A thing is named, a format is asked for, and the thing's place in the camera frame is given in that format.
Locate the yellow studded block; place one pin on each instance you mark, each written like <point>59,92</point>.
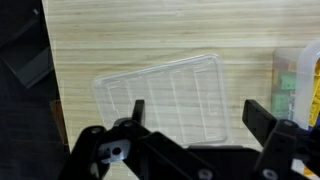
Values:
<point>315,96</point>

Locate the clear plastic lid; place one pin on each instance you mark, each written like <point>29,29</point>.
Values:
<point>166,90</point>

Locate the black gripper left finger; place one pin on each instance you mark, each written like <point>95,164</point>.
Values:
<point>100,156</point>

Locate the clear plastic storage box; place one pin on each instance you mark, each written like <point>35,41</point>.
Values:
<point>305,76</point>

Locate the green toy block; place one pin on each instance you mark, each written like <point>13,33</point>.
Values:
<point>281,105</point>

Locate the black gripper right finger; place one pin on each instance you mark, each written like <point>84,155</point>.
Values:
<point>283,146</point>

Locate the dark grey panel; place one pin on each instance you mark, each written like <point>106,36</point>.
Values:
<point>26,60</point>

